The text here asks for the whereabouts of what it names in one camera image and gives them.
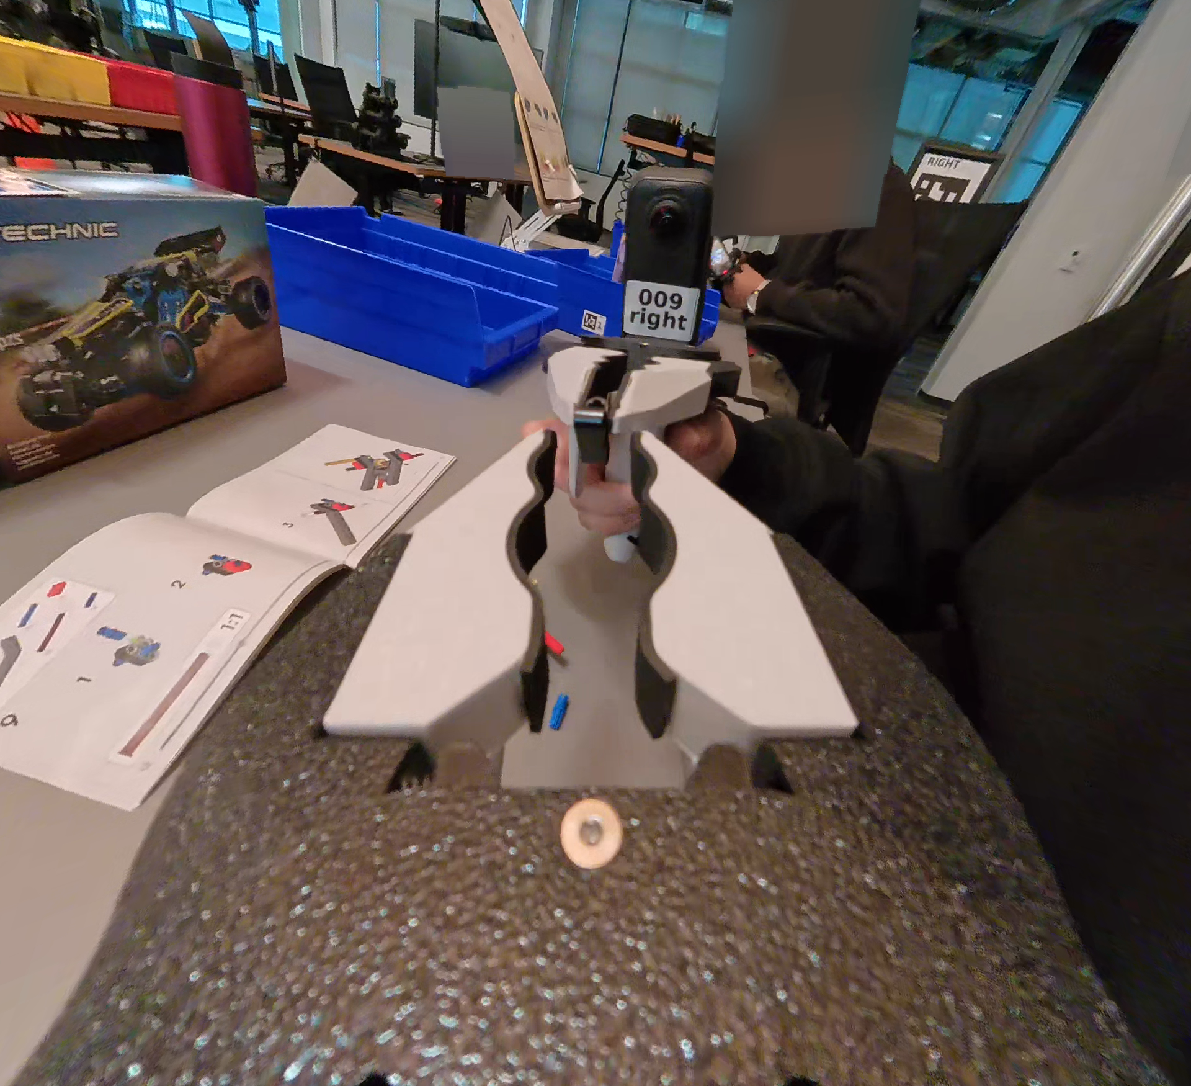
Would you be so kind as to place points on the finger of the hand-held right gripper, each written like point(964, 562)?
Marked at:
point(573, 377)
point(675, 397)

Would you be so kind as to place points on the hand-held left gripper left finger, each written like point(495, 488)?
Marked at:
point(437, 629)

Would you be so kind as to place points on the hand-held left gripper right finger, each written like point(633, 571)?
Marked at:
point(744, 629)

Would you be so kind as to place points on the red lego pin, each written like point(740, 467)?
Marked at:
point(555, 647)

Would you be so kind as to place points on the person's right forearm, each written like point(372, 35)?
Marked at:
point(837, 499)

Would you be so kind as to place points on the blue lego pin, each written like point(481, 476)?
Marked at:
point(559, 711)

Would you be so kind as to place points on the open lego instruction booklet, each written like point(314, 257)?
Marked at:
point(139, 592)

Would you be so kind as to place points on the lego set cardboard box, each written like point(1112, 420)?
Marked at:
point(139, 332)

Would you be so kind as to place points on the person's right hand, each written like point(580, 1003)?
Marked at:
point(605, 517)

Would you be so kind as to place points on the blue plastic bin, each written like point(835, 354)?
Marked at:
point(568, 280)
point(391, 303)

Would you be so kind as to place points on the leaning cardboard panel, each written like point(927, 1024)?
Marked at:
point(534, 136)

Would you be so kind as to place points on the wooden office desk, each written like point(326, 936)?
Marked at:
point(409, 159)

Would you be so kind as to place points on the black white tag sign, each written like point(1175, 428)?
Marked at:
point(948, 183)

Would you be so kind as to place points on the person's upper body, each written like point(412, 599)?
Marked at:
point(1089, 592)

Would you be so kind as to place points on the black computer monitor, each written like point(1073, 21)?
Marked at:
point(326, 93)

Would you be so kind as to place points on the magenta roll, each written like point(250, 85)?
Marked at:
point(213, 136)

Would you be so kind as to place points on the red storage bin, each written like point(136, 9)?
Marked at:
point(139, 90)

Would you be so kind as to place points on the yellow storage bin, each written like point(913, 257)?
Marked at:
point(46, 71)

